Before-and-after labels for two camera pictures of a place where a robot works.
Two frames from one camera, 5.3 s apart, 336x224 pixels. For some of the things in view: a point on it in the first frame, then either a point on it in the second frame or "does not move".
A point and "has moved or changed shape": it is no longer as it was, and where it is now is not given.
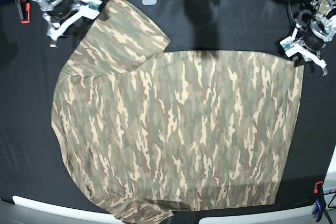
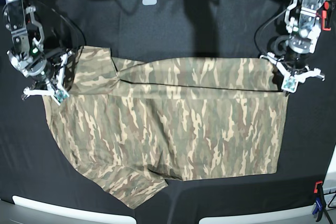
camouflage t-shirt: (150, 132) has moved or changed shape
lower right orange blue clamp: (320, 205) does not move
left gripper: (56, 3) -> (34, 61)
